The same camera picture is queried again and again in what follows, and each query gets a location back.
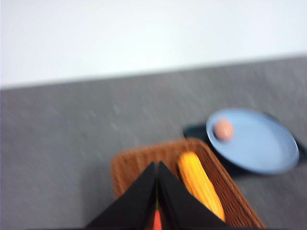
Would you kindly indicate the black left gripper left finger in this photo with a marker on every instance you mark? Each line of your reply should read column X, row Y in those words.
column 135, row 208

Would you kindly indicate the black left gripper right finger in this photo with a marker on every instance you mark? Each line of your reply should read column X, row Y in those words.
column 179, row 210

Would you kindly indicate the blue round plate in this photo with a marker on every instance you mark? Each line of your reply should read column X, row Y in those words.
column 259, row 142

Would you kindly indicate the brown wicker basket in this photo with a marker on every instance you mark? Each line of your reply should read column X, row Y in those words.
column 129, row 165

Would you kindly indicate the red carrot with green leaves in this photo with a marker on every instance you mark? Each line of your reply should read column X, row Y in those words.
column 157, row 221

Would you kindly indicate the yellow corn cob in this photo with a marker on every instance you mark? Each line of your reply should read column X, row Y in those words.
column 198, row 181

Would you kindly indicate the black rectangular tray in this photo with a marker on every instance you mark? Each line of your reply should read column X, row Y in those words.
column 198, row 132

